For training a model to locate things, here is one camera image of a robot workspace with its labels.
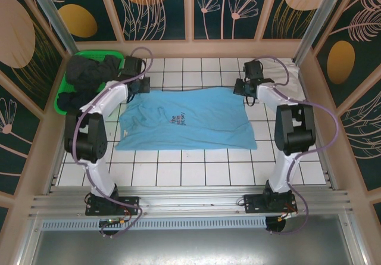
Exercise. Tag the aluminium mounting rail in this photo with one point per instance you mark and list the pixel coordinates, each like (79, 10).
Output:
(190, 198)

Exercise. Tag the grey metal sheet panel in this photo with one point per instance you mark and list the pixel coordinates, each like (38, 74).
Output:
(190, 247)

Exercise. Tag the crumpled grey t-shirt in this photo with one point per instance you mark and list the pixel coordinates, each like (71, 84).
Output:
(86, 73)

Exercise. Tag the folded white t-shirt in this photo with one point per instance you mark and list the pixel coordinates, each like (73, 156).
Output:
(274, 71)

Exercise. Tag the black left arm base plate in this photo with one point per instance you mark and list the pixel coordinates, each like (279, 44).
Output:
(128, 205)

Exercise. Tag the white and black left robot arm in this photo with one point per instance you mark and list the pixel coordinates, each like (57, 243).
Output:
(113, 93)

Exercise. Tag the aluminium corner post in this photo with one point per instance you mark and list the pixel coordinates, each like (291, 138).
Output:
(51, 15)
(324, 15)

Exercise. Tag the small circuit board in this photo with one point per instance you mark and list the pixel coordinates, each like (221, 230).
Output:
(111, 222)

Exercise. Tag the crumpled navy t-shirt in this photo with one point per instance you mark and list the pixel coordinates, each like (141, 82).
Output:
(74, 101)

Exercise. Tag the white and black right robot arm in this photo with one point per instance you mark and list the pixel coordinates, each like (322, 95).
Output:
(268, 93)

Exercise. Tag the green plastic basket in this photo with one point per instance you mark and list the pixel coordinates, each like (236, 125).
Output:
(61, 98)

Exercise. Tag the light blue printed t-shirt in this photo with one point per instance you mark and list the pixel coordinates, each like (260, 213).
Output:
(193, 122)

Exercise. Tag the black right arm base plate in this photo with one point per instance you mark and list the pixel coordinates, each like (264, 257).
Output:
(253, 204)

